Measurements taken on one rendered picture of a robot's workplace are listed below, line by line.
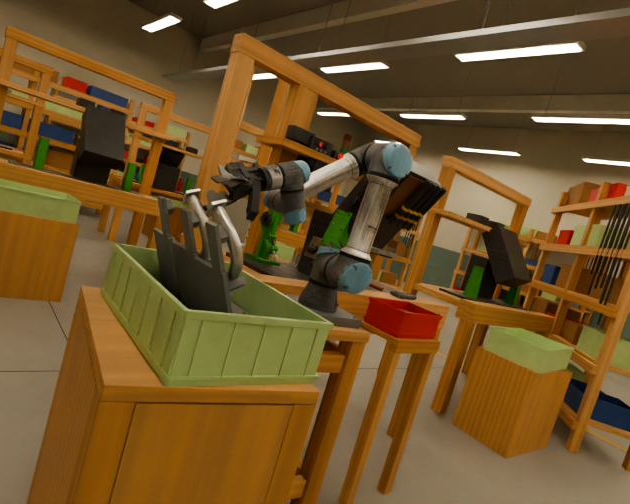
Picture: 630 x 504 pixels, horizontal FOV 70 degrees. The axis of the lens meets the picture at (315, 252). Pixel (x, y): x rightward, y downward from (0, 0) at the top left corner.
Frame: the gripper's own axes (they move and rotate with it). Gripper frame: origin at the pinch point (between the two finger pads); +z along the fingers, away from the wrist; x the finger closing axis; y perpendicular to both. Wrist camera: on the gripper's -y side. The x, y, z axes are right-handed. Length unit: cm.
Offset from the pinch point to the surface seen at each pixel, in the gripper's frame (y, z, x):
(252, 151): 446, -457, -601
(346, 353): -52, -45, -43
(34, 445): -23, 54, -126
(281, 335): -43.4, -0.2, 2.6
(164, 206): 5.9, 7.4, -10.6
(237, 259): -24.2, 5.1, 10.2
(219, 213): -13.1, 5.5, 13.4
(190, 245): -11.2, 8.3, -3.6
